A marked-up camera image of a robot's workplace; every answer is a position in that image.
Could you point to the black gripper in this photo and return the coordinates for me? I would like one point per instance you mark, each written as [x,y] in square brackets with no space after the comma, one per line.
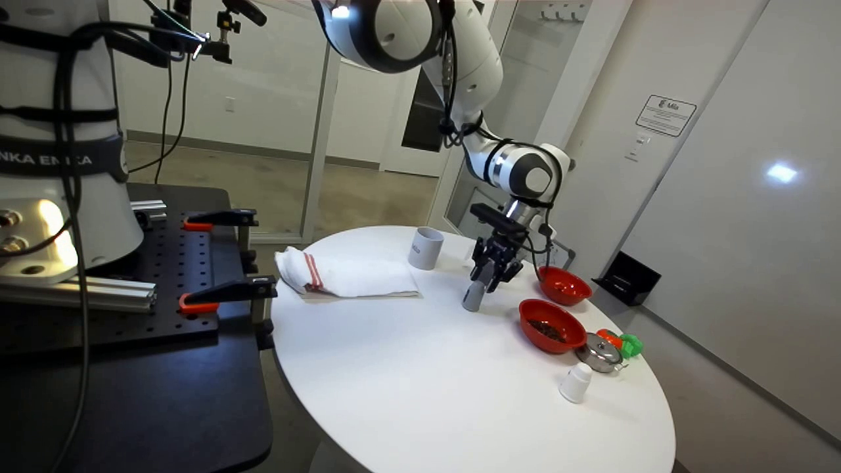
[499,240]

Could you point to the grey salt cellar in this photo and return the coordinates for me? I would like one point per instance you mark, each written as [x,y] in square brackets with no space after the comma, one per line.
[473,299]

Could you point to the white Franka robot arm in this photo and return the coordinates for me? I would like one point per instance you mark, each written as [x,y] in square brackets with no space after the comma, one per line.
[473,52]

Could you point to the white salt shaker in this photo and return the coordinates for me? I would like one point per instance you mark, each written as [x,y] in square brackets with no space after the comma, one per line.
[573,384]

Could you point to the white mug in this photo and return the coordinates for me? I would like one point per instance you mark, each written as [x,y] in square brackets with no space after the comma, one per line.
[425,250]

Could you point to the empty red bowl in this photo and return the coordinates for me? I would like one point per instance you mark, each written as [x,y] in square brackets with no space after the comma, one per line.
[563,285]

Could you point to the red bowl with dark contents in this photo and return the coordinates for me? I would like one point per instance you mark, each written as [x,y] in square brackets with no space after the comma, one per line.
[552,326]

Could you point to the white towel with red stripes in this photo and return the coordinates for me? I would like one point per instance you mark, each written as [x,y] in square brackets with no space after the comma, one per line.
[358,273]

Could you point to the orange plastic toy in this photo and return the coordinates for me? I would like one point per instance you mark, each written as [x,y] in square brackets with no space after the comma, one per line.
[609,338]

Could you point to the green plastic toy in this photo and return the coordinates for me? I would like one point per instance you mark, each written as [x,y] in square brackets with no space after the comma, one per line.
[630,344]

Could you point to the printed door sign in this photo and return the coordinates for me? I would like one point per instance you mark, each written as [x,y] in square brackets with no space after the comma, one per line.
[666,113]

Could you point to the black orange clamp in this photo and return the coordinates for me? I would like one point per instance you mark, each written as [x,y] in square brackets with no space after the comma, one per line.
[224,217]
[231,293]

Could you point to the black perforated mounting table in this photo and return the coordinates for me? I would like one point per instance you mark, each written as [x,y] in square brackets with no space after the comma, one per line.
[159,395]

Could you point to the black wall tray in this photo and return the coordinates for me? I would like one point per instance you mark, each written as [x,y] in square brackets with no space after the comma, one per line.
[625,278]

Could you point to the white partition post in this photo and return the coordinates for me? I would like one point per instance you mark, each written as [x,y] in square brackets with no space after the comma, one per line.
[319,158]

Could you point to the large wall whiteboard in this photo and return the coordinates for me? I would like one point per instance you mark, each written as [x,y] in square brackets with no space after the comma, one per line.
[751,218]

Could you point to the aluminium rail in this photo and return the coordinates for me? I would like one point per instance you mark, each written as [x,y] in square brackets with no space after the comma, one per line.
[114,293]

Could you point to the black camera on mount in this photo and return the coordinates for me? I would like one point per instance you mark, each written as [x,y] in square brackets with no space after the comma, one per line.
[180,29]

